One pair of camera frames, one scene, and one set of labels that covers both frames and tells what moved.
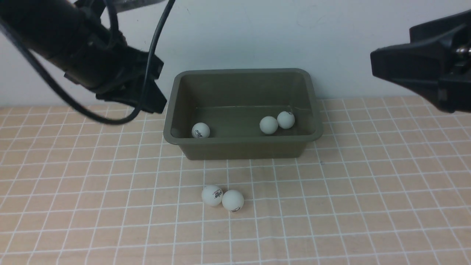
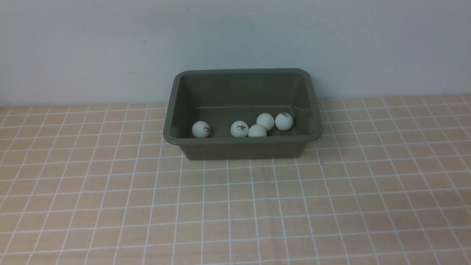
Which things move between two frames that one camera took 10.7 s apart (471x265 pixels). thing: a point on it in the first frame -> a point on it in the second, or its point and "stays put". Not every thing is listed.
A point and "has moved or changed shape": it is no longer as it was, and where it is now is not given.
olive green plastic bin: x=233 y=102 stays put
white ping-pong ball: x=200 y=130 stays put
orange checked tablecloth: x=388 y=182 stays put
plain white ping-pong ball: x=268 y=124 has moved or changed shape
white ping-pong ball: x=233 y=201 -> x=257 y=131
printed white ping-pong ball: x=212 y=195 -> x=239 y=129
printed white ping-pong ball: x=286 y=120 stays put
